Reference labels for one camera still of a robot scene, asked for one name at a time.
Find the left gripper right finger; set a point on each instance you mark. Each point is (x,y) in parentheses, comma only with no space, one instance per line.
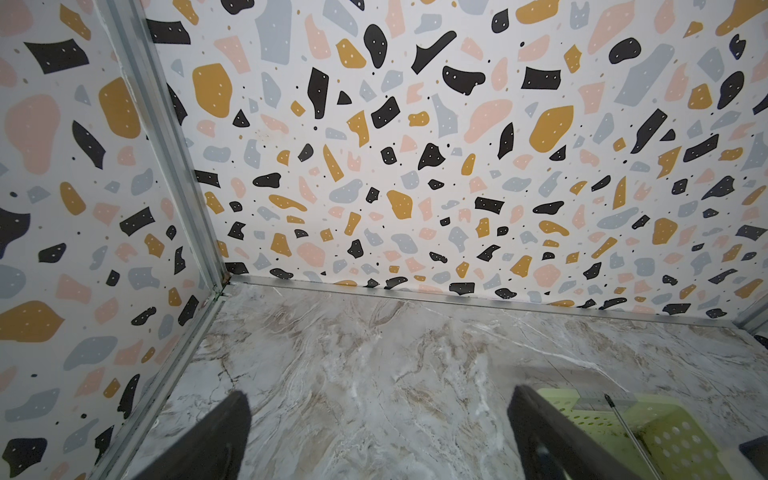
(551,447)

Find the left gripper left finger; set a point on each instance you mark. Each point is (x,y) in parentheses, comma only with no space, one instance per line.
(213,449)

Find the orange black handled screwdriver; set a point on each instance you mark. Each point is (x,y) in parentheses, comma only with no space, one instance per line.
(637,444)

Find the light green plastic bin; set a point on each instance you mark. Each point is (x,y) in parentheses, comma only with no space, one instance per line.
(677,444)

